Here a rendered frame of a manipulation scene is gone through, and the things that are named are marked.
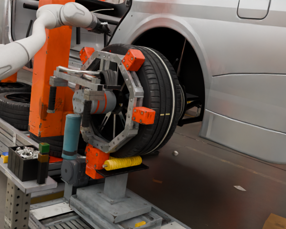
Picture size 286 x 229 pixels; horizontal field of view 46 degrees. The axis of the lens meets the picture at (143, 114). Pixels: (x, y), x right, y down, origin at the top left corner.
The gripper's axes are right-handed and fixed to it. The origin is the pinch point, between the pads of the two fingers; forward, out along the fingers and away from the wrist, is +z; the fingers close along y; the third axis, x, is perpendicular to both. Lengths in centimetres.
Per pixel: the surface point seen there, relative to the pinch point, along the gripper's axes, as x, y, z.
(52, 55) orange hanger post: -6.7, -35.6, -7.5
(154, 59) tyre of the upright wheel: -24.5, 27.4, -5.6
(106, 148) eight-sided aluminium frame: -68, -6, -11
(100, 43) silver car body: 82, -121, 230
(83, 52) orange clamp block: -9.6, -14.9, -6.1
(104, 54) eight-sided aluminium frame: -17.1, 2.1, -13.8
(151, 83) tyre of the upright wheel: -39, 27, -16
